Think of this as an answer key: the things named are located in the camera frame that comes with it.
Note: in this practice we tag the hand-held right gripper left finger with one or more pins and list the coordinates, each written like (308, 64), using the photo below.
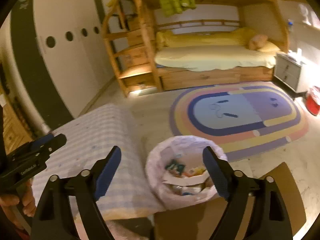
(107, 175)

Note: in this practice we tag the wooden bunk bed stairs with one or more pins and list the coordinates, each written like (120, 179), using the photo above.
(135, 60)

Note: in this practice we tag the yellow bedding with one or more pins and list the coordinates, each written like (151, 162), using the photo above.
(212, 52)

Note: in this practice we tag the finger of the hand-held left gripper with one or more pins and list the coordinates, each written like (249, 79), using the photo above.
(42, 140)
(56, 142)

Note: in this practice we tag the brown cardboard sheet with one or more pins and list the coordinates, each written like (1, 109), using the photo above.
(190, 222)

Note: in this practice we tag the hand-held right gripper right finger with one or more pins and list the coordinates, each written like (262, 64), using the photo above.
(217, 175)

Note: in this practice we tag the oval pastel rug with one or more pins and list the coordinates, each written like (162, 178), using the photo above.
(237, 115)

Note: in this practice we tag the dark snack packet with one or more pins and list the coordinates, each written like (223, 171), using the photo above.
(175, 167)

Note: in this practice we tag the white nightstand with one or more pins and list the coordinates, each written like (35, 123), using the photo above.
(287, 72)

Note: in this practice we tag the wooden bunk bed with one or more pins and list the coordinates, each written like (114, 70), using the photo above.
(212, 77)

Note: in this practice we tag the red basket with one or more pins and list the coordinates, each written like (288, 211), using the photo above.
(313, 103)

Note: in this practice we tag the white wardrobe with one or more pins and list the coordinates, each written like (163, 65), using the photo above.
(67, 62)

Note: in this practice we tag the trash bin with white bag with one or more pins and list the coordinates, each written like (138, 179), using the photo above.
(160, 180)

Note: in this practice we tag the person's left hand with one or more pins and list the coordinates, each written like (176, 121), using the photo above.
(28, 202)

